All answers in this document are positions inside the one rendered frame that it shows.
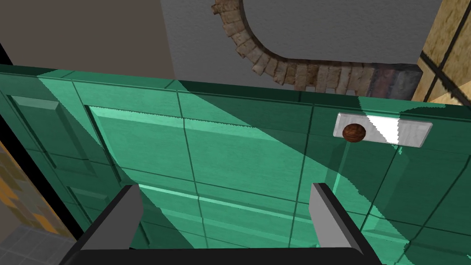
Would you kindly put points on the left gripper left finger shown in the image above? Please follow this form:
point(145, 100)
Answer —
point(117, 224)

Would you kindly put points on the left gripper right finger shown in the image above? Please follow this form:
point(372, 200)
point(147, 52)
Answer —
point(329, 221)

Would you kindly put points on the green panelled door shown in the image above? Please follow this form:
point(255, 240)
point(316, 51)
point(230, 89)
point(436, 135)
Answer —
point(235, 158)

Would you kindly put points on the brown round door knob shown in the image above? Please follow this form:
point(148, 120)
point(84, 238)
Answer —
point(354, 132)

